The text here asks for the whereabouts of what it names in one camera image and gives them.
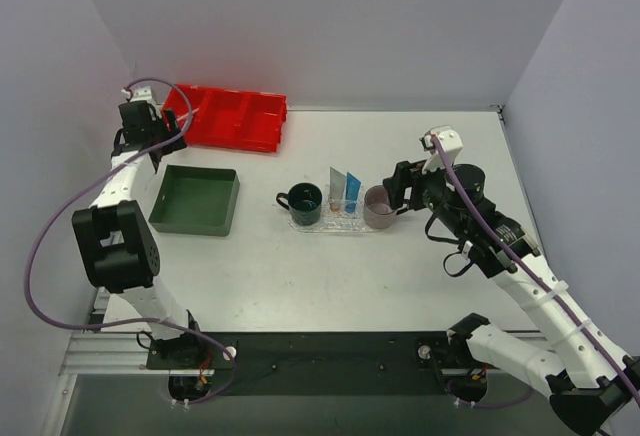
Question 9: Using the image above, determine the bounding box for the purple ceramic mug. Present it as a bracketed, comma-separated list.
[363, 185, 397, 230]

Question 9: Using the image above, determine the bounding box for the blue toothpaste tube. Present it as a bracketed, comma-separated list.
[345, 172, 361, 214]

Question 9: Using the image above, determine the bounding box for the white toothpaste tube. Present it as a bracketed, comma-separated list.
[329, 167, 347, 212]

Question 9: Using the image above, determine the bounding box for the clear textured holder box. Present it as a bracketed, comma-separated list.
[320, 184, 364, 221]

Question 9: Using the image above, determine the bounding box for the dark green mug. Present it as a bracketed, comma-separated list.
[276, 182, 323, 226]

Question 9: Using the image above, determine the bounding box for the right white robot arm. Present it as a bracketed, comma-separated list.
[383, 161, 639, 435]

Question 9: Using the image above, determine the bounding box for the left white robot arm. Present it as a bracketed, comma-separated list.
[72, 99, 205, 368]

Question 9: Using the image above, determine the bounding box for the pink white toothbrush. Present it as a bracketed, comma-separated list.
[175, 109, 199, 122]

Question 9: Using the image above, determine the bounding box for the green metal tray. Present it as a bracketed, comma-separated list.
[148, 165, 240, 237]

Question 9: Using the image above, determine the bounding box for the clear textured oval tray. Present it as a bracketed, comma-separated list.
[289, 220, 380, 235]

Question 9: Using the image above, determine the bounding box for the red divided plastic bin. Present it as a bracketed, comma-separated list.
[163, 84, 287, 153]

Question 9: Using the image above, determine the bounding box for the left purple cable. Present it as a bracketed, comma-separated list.
[23, 78, 236, 405]

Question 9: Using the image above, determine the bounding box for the purple cable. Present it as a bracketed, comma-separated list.
[23, 78, 236, 405]
[432, 136, 639, 410]

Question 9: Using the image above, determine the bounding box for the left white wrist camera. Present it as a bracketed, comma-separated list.
[121, 86, 155, 104]

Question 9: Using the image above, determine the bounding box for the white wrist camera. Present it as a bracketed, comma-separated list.
[121, 86, 155, 104]
[420, 126, 463, 175]

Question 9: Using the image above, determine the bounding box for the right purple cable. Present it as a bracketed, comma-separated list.
[432, 136, 639, 410]

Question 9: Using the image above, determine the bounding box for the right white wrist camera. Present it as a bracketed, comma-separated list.
[420, 126, 463, 175]

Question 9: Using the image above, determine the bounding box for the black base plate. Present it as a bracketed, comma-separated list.
[146, 331, 484, 396]

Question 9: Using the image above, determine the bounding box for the aluminium frame rail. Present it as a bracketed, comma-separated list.
[59, 330, 599, 377]

